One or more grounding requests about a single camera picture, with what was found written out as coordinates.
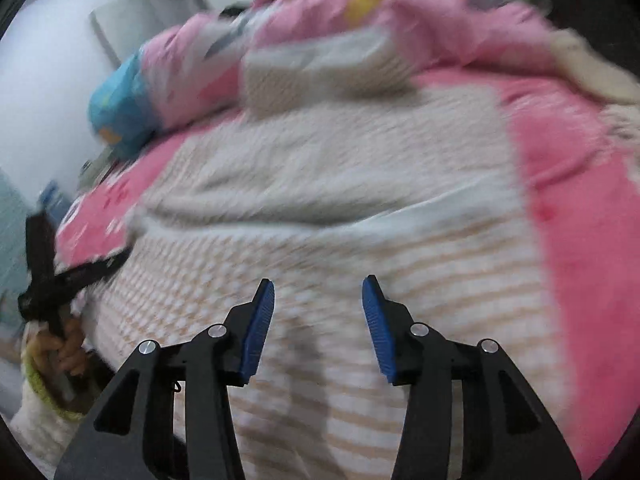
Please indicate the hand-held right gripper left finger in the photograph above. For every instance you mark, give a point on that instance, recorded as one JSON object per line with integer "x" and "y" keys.
{"x": 257, "y": 330}

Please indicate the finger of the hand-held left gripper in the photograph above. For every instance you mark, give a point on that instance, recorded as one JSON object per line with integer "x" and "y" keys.
{"x": 95, "y": 272}

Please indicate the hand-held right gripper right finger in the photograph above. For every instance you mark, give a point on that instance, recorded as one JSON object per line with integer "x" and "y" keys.
{"x": 375, "y": 330}

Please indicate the beige white checked coat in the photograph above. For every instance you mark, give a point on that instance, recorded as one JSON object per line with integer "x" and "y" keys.
{"x": 325, "y": 185}

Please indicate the person's left forearm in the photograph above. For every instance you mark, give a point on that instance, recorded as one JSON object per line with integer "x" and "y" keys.
{"x": 40, "y": 420}

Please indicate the person's left hand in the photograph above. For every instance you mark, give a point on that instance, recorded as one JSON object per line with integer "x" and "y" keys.
{"x": 70, "y": 355}

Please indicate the grey patterned cloth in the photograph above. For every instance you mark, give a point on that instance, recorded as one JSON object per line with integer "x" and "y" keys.
{"x": 100, "y": 170}

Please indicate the pink floral bed blanket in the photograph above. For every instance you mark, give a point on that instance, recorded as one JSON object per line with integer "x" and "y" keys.
{"x": 575, "y": 210}

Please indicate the white wardrobe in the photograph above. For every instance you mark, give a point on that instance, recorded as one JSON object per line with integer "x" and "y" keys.
{"x": 150, "y": 10}

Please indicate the pink floral quilt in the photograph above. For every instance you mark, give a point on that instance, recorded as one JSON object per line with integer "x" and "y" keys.
{"x": 400, "y": 10}

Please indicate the cream garment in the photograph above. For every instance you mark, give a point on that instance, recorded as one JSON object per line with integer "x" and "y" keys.
{"x": 600, "y": 75}

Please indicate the black padded headboard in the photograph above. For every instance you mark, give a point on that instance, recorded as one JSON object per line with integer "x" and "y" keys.
{"x": 590, "y": 5}

